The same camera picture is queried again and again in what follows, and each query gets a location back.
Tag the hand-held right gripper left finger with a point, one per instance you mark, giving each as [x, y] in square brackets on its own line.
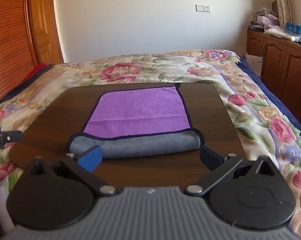
[91, 158]

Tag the blue packets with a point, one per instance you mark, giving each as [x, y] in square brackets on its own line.
[294, 28]

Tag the wooden door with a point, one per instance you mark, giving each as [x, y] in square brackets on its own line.
[44, 30]

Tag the slatted wooden headboard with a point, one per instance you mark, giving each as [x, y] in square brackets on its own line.
[8, 42]

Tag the black box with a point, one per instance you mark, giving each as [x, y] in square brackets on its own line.
[256, 27]

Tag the pink box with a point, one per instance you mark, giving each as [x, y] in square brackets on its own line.
[266, 21]

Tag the white cardboard box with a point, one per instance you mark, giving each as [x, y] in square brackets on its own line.
[253, 63]

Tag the red cloth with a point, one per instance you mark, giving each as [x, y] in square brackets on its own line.
[39, 69]

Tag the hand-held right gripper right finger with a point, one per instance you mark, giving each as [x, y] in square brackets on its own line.
[211, 159]

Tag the patterned curtain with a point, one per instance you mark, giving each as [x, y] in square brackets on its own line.
[283, 2]

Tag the purple and grey towel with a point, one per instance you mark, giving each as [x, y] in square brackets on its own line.
[140, 110]

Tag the wooden cabinet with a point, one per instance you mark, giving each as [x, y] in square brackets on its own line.
[290, 67]

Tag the white wall socket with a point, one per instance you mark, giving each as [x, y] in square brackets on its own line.
[203, 8]

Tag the clear plastic bag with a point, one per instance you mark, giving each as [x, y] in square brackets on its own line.
[278, 32]

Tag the floral blanket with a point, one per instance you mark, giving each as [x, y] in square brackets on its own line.
[140, 66]

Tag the dark blue bed sheet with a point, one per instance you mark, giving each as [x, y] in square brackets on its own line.
[265, 87]

